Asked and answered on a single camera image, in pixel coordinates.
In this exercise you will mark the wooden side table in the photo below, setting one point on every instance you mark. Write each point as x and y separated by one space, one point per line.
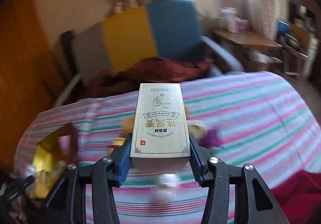
245 44

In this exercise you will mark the grey yellow blue chair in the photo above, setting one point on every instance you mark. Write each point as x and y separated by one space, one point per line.
169 29

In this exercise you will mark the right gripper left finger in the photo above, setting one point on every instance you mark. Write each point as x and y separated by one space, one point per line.
65 203

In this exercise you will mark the striped bed sheet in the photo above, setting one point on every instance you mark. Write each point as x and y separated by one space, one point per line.
260 119

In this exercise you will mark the gold tray box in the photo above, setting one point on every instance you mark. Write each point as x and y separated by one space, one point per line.
51 157

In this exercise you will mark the dark red blanket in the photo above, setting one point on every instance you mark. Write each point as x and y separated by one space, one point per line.
150 70

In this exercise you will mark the wooden wardrobe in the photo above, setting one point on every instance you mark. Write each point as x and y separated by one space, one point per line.
30 81

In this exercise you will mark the white boxes on table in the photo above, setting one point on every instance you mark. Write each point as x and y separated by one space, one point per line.
229 20

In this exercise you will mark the purple small item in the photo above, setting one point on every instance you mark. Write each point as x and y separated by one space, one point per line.
211 139

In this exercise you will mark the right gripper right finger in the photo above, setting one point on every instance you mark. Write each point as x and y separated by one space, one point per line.
254 201

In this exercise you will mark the beige ointment box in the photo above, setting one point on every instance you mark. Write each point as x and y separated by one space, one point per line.
160 138

